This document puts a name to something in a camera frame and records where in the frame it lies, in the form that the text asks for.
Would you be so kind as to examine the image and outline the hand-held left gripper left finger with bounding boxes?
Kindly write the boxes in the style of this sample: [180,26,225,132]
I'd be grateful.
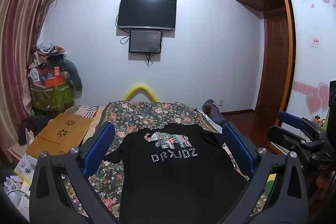
[29,122,124,224]

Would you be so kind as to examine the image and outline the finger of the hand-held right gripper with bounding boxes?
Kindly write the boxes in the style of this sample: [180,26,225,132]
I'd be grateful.
[278,112,327,136]
[268,125,324,161]

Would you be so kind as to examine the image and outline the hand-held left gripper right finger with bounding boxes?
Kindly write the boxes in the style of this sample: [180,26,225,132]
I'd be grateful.
[222,122,309,224]

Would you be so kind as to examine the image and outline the black printed t-shirt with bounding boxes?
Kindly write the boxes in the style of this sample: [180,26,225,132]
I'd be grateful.
[103,123,250,224]

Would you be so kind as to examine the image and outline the striped cloth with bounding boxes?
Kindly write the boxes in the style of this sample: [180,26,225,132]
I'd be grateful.
[75,106,101,119]

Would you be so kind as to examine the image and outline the floral blanket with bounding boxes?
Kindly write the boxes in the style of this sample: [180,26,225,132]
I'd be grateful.
[63,100,271,224]

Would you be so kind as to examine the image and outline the blue-grey clothing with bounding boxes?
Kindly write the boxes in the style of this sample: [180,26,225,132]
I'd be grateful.
[202,99,226,130]

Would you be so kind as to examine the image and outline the wooden lap desk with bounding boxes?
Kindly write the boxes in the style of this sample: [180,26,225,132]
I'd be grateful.
[25,113,93,156]

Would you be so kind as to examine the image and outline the dark cloth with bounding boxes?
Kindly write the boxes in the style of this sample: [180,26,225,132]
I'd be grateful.
[18,115,50,146]

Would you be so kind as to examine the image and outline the white heart-sticker sliding door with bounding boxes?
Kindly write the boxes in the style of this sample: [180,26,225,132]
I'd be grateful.
[281,0,336,135]

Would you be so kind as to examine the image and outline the scattered papers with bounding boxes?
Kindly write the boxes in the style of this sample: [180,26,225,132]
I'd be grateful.
[3,154,38,214]

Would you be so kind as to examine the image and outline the pile of mixed clutter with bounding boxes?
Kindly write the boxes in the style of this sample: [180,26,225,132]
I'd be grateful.
[28,40,66,88]

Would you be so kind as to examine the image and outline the striped red curtain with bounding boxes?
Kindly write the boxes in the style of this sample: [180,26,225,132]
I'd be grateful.
[0,0,62,153]

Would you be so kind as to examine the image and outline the yellow padded bed rail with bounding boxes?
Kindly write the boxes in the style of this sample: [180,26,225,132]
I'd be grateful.
[123,83,159,102]

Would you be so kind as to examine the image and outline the small black wall monitor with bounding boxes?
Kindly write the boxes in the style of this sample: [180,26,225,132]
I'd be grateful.
[129,29,162,54]

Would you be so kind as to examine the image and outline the black wall television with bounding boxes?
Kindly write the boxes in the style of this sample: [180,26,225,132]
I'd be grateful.
[117,0,177,31]

